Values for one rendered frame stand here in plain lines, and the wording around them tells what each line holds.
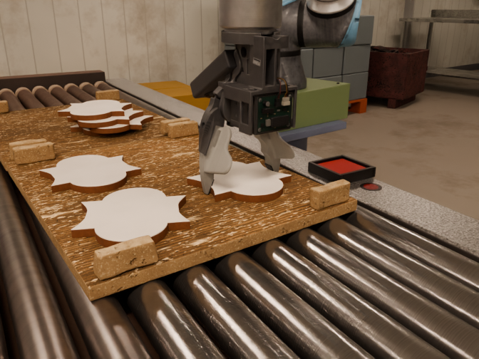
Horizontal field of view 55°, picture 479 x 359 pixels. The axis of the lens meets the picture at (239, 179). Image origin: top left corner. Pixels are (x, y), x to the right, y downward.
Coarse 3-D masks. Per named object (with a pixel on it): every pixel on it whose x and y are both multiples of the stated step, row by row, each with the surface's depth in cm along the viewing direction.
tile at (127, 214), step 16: (128, 192) 59; (144, 192) 59; (160, 192) 59; (96, 208) 54; (112, 208) 54; (128, 208) 54; (144, 208) 54; (160, 208) 54; (176, 208) 54; (80, 224) 50; (96, 224) 50; (112, 224) 50; (128, 224) 50; (144, 224) 50; (160, 224) 50; (176, 224) 51; (96, 240) 49; (112, 240) 47; (160, 240) 49
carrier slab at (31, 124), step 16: (16, 112) 108; (32, 112) 108; (48, 112) 108; (144, 112) 108; (0, 128) 93; (16, 128) 93; (32, 128) 93; (48, 128) 93; (64, 128) 93; (144, 128) 93; (0, 144) 83; (64, 144) 83; (80, 144) 83; (96, 144) 83; (112, 144) 83; (0, 160) 78
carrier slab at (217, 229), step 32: (128, 160) 74; (160, 160) 74; (192, 160) 74; (256, 160) 74; (32, 192) 61; (64, 192) 61; (192, 192) 61; (288, 192) 61; (64, 224) 52; (192, 224) 52; (224, 224) 52; (256, 224) 52; (288, 224) 53; (64, 256) 47; (160, 256) 46; (192, 256) 47; (96, 288) 41
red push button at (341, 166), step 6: (324, 162) 75; (330, 162) 75; (336, 162) 75; (342, 162) 75; (348, 162) 75; (330, 168) 73; (336, 168) 73; (342, 168) 73; (348, 168) 73; (354, 168) 73; (360, 168) 73
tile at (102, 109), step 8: (72, 104) 94; (80, 104) 94; (88, 104) 94; (96, 104) 94; (104, 104) 94; (112, 104) 94; (120, 104) 94; (128, 104) 95; (64, 112) 88; (72, 112) 87; (80, 112) 87; (88, 112) 87; (96, 112) 87; (104, 112) 87; (112, 112) 89; (120, 112) 89; (88, 120) 85
